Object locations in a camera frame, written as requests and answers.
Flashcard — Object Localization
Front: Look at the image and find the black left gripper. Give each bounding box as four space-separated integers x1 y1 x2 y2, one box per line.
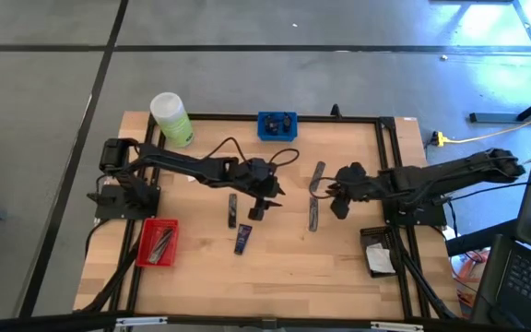
233 156 288 210

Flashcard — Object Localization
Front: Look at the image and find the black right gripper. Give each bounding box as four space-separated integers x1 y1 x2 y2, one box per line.
324 160 380 204

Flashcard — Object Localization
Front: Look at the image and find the white paper packet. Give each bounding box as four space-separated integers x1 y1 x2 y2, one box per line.
365 243 396 275

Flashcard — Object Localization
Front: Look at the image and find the black plastic basket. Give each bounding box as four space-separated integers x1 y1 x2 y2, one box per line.
359 224 404 279

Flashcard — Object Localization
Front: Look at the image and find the blue plastic basket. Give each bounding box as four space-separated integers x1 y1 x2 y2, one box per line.
256 111 300 143

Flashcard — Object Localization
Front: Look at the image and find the green disinfecting wipes canister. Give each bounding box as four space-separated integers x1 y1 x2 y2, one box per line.
148 91 196 149

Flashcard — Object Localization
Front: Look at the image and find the red plastic basket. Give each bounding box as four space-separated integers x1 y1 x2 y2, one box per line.
135 217 181 269

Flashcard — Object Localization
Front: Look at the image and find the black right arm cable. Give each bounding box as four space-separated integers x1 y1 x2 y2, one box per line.
308 176 338 201

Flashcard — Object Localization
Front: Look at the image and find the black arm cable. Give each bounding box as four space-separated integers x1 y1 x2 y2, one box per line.
204 136 301 169
308 176 338 201

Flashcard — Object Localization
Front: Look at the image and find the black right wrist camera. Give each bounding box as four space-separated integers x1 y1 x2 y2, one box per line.
329 197 352 221

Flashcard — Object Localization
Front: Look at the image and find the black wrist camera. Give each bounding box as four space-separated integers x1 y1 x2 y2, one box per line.
329 197 352 221
247 202 269 222

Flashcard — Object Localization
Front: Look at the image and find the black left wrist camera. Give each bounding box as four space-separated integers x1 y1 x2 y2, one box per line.
247 202 269 222

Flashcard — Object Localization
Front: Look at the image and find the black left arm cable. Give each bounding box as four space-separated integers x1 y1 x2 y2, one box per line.
204 136 301 169

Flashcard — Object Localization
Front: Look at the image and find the black aluminium table frame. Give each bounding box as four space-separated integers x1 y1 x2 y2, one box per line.
74 112 463 332

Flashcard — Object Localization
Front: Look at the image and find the yellow extension cord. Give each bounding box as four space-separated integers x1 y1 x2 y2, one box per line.
433 106 531 148

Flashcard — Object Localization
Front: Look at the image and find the black cable bundle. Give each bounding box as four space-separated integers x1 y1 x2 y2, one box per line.
78 220 143 315
394 230 461 320

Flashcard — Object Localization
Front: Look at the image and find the silver metal bracket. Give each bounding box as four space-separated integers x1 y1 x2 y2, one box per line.
114 315 170 329
369 320 425 332

